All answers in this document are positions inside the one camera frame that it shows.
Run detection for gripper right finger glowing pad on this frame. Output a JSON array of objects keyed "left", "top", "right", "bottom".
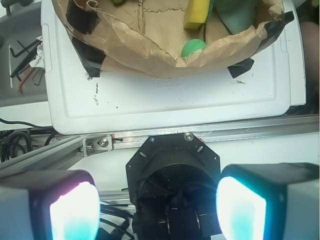
[{"left": 216, "top": 162, "right": 320, "bottom": 240}]

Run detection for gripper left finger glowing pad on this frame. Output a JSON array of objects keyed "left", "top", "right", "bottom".
[{"left": 0, "top": 170, "right": 101, "bottom": 240}]

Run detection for green fuzzy animal toy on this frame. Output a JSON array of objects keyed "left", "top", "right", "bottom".
[{"left": 112, "top": 0, "right": 124, "bottom": 4}]

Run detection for white plastic bin lid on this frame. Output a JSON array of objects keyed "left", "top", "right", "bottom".
[{"left": 41, "top": 0, "right": 306, "bottom": 135}]

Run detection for black tape strip right lower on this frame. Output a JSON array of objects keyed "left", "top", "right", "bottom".
[{"left": 227, "top": 58, "right": 255, "bottom": 79}]

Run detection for black tape strip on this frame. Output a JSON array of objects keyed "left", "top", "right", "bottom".
[
  {"left": 227, "top": 58, "right": 255, "bottom": 79},
  {"left": 71, "top": 37, "right": 106, "bottom": 78},
  {"left": 65, "top": 0, "right": 100, "bottom": 35},
  {"left": 255, "top": 11, "right": 295, "bottom": 54}
]

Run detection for crumpled white paper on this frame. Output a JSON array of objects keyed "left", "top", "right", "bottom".
[{"left": 29, "top": 35, "right": 45, "bottom": 70}]

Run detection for black tape strip left lower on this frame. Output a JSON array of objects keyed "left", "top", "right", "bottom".
[{"left": 71, "top": 37, "right": 106, "bottom": 78}]

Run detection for black hex keys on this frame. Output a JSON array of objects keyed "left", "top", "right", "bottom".
[{"left": 10, "top": 39, "right": 42, "bottom": 79}]

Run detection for green ball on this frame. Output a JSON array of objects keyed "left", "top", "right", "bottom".
[{"left": 181, "top": 39, "right": 207, "bottom": 57}]

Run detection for black tape strip right upper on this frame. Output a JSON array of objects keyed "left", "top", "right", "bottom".
[{"left": 255, "top": 11, "right": 295, "bottom": 54}]

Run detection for brown paper bag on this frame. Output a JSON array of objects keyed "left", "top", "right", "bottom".
[{"left": 52, "top": 0, "right": 285, "bottom": 79}]

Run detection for black tape strip left upper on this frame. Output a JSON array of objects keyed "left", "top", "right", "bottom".
[{"left": 65, "top": 0, "right": 100, "bottom": 35}]

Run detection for teal cloth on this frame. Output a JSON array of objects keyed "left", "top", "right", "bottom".
[{"left": 206, "top": 0, "right": 257, "bottom": 35}]

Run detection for yellow sponge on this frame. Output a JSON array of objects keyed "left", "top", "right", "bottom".
[{"left": 183, "top": 0, "right": 211, "bottom": 30}]

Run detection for aluminium extrusion rail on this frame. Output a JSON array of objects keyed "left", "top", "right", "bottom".
[{"left": 0, "top": 114, "right": 320, "bottom": 179}]

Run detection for metal corner bracket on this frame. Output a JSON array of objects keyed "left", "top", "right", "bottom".
[{"left": 82, "top": 134, "right": 113, "bottom": 157}]

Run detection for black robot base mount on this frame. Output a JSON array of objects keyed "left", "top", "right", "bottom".
[{"left": 125, "top": 135, "right": 221, "bottom": 240}]

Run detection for black cables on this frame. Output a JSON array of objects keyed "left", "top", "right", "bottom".
[{"left": 0, "top": 117, "right": 61, "bottom": 165}]

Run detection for orange handled hex key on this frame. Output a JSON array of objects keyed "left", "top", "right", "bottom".
[{"left": 18, "top": 67, "right": 34, "bottom": 95}]

